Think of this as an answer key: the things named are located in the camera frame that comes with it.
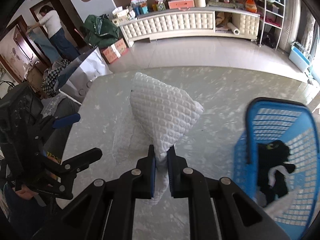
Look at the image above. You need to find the black plush toy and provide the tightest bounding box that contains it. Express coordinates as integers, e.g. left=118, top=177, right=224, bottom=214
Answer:
left=257, top=140, right=296, bottom=207

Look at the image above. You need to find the white waffle cloth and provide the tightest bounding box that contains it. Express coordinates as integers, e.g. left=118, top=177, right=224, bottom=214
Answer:
left=112, top=72, right=204, bottom=205

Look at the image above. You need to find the operator left hand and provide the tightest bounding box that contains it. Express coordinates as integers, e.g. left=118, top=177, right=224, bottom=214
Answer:
left=12, top=184, right=39, bottom=200

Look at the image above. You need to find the dark chair with yellow print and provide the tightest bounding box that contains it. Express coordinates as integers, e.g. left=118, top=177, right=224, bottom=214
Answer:
left=37, top=92, right=83, bottom=165

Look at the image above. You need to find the white paper shopping bag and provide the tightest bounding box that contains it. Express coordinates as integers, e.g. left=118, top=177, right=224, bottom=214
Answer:
left=54, top=47, right=112, bottom=103

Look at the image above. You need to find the blue plastic laundry basket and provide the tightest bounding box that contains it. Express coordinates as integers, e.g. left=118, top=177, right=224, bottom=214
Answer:
left=233, top=97, right=319, bottom=239

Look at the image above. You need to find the orange cardboard box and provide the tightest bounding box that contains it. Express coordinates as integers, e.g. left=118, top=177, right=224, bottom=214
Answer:
left=101, top=38, right=128, bottom=64

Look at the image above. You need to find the dark green plastic bag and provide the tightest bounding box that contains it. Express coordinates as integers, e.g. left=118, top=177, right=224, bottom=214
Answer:
left=83, top=14, right=120, bottom=49

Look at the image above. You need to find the person in white top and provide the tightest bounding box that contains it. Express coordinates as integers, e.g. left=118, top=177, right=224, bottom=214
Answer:
left=26, top=5, right=80, bottom=61

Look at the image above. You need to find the red white snack bag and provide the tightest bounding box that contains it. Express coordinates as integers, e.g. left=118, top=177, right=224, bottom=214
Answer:
left=130, top=0, right=148, bottom=8

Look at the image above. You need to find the pink drawer box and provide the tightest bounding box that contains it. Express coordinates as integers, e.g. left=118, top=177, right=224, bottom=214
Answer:
left=168, top=0, right=195, bottom=9

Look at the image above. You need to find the light blue storage box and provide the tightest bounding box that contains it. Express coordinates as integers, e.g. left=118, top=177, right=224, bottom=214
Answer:
left=289, top=41, right=312, bottom=73

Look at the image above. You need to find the white paper roll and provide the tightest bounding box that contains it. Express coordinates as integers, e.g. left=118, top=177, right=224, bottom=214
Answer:
left=226, top=22, right=240, bottom=35

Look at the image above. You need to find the patterned curtain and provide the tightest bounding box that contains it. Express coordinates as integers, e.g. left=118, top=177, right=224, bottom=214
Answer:
left=299, top=3, right=318, bottom=58

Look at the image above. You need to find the white tufted tv cabinet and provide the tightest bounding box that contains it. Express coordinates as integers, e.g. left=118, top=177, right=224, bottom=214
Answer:
left=119, top=7, right=260, bottom=47

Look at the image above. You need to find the white metal shelf rack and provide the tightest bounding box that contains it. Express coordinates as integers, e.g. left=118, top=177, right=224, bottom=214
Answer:
left=254, top=0, right=286, bottom=50

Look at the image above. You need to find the orange snack bag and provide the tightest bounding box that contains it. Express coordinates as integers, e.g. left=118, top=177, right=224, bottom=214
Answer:
left=245, top=0, right=258, bottom=14

